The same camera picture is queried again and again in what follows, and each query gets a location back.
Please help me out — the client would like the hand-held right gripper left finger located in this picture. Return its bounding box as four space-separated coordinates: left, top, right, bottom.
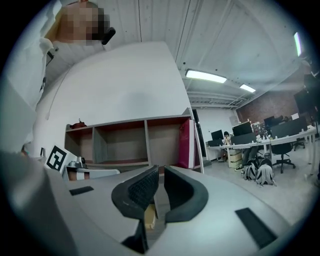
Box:
111 164 160 254

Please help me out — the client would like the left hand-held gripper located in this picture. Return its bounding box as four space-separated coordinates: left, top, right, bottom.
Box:
44 143 121 181

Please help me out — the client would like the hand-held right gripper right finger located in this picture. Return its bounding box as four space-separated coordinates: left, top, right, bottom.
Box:
163 164 210 224

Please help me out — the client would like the magenta book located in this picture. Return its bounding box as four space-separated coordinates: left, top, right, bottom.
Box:
177 119 196 169

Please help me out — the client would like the wooden shelf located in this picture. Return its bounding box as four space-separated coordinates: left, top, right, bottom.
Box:
64 107 205 174

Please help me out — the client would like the person's left forearm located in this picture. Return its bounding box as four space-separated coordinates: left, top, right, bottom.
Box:
68 172 91 181

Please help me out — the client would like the white storage crate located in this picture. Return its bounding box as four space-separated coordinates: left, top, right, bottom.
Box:
228 148 244 168

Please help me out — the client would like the grey backpack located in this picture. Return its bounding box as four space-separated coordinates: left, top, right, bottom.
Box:
255 158 278 187
240 159 259 181

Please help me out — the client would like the small black monitor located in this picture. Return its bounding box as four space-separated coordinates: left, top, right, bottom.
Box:
210 129 224 141

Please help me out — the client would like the short black desk divider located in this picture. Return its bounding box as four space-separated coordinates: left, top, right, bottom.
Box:
230 132 258 145

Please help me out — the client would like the wide black monitor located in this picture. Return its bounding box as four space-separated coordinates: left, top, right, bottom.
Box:
232 123 254 137

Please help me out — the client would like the black office chair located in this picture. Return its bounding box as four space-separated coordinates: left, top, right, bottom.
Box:
270 141 296 174

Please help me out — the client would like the long white office desk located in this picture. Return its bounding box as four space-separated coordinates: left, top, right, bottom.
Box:
205 125 318 174

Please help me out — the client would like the long ceiling light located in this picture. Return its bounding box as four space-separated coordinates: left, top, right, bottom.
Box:
185 69 228 84

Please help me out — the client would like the long black desk divider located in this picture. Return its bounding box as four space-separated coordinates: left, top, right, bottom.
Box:
270 116 308 139

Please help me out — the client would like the short ceiling light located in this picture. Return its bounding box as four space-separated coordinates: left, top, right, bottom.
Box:
239 83 257 94

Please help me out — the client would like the ceiling light strip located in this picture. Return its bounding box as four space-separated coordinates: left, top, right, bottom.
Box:
293 31 304 57

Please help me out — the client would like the black head-worn camera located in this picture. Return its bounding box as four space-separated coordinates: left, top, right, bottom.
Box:
100 26 117 46

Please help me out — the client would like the large black wall screen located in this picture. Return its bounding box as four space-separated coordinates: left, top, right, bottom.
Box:
293 73 319 115

